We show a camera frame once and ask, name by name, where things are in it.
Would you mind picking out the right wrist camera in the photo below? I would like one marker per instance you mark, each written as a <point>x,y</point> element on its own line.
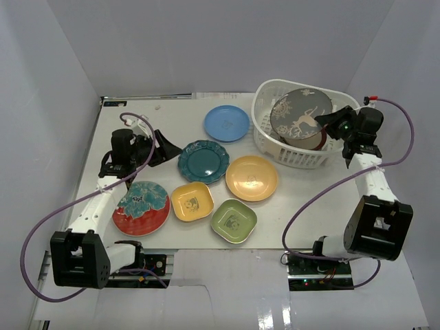
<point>370,101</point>

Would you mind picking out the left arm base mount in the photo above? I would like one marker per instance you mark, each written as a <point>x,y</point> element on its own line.
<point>156,274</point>

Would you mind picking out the grey reindeer plate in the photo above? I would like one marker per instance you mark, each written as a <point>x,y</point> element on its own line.
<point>293,116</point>

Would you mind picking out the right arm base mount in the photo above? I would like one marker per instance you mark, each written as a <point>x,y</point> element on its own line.
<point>309,275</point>

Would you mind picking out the dark red rimmed plate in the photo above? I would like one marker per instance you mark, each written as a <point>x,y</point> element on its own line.
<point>314,143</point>

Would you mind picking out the light blue round plate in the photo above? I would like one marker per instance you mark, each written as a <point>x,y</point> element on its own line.
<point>226,123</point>

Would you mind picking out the green square panda dish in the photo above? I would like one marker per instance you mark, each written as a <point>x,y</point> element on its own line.
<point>234,221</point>

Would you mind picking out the red teal flower plate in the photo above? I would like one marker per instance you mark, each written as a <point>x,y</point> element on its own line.
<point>143,210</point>

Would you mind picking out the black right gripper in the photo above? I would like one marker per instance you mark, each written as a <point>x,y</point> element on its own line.
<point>333,119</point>

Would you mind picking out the yellow square panda dish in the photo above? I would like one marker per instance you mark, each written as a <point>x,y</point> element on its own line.
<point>192,201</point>

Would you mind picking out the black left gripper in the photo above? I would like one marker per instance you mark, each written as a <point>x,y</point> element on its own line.
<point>155,148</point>

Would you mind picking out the orange round plate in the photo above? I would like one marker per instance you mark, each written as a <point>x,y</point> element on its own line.
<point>252,178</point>

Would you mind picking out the white plastic dish bin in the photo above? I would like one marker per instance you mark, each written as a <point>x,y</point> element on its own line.
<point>267,140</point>

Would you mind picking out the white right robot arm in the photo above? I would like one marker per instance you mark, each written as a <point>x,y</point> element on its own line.
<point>380,222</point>

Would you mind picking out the teal scalloped plate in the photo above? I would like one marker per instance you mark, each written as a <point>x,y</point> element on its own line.
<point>203,161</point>

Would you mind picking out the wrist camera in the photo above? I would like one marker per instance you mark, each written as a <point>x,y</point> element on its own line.
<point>370,101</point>
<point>137,126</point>

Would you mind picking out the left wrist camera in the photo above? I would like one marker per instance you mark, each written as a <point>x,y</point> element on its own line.
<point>137,126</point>

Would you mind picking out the black label sticker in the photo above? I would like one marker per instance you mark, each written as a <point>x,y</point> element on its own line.
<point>113,103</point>

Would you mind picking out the paper sheets behind table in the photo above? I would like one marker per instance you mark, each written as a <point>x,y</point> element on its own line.
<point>221,95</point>

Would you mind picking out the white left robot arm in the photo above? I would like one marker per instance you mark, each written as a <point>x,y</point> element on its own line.
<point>102,240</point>

